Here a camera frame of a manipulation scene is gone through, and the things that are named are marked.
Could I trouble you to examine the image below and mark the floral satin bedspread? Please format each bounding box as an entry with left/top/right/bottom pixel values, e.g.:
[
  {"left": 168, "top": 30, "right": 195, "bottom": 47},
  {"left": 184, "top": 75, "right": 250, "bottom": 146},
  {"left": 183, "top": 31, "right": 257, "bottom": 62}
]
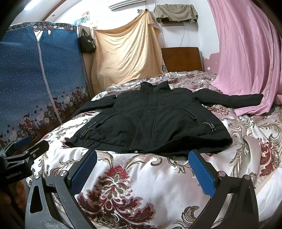
[{"left": 27, "top": 71, "right": 281, "bottom": 228}]

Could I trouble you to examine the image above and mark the olive green hanging cloth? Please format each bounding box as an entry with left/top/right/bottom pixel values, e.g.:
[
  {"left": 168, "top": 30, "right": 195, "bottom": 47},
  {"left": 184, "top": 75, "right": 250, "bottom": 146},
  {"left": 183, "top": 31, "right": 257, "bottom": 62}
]
[{"left": 154, "top": 4, "right": 198, "bottom": 23}]

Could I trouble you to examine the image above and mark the left hand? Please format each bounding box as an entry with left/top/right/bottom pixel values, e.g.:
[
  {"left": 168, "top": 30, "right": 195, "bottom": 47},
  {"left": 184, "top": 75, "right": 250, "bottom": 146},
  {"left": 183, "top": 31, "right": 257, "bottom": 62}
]
[{"left": 1, "top": 180, "right": 27, "bottom": 209}]

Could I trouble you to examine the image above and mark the black hanging bag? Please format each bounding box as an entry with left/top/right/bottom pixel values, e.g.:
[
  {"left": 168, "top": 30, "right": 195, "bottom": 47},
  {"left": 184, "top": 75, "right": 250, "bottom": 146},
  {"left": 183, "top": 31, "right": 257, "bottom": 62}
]
[{"left": 77, "top": 29, "right": 96, "bottom": 53}]

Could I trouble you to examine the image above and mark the beige hanging cloth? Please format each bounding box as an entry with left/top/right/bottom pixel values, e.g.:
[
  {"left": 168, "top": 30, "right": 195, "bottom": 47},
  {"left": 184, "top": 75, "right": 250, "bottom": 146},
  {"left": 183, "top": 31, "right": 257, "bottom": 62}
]
[{"left": 91, "top": 10, "right": 163, "bottom": 94}]

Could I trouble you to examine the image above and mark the white air conditioner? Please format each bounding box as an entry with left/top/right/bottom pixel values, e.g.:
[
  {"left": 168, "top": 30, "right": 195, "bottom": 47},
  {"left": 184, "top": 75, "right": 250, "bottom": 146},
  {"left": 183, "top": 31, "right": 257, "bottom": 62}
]
[{"left": 109, "top": 0, "right": 146, "bottom": 11}]

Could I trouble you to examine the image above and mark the brown wooden headboard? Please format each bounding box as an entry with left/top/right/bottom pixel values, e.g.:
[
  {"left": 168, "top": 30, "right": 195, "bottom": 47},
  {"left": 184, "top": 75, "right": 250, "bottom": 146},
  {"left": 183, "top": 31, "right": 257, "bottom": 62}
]
[{"left": 161, "top": 47, "right": 202, "bottom": 72}]

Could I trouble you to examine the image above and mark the black padded jacket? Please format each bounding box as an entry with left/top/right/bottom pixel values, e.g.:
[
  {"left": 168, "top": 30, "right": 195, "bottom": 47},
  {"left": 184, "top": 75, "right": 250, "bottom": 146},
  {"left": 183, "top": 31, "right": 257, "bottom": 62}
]
[{"left": 66, "top": 81, "right": 263, "bottom": 156}]

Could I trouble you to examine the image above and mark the pink curtain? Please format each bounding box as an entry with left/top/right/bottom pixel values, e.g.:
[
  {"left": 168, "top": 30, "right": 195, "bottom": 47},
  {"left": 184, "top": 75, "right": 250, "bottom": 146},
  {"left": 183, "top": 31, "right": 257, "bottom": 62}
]
[{"left": 208, "top": 1, "right": 281, "bottom": 116}]

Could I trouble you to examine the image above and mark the blue fabric wardrobe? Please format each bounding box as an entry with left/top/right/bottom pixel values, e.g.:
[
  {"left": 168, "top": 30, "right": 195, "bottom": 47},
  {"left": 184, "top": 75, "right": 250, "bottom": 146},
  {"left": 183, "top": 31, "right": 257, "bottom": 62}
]
[{"left": 1, "top": 21, "right": 90, "bottom": 148}]

